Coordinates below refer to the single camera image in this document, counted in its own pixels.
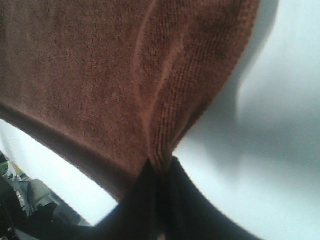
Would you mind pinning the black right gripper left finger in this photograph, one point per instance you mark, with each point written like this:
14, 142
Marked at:
135, 217

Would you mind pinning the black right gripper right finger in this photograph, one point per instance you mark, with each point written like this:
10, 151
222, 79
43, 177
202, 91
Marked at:
188, 215

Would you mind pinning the brown towel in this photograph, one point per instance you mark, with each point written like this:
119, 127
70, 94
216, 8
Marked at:
109, 84

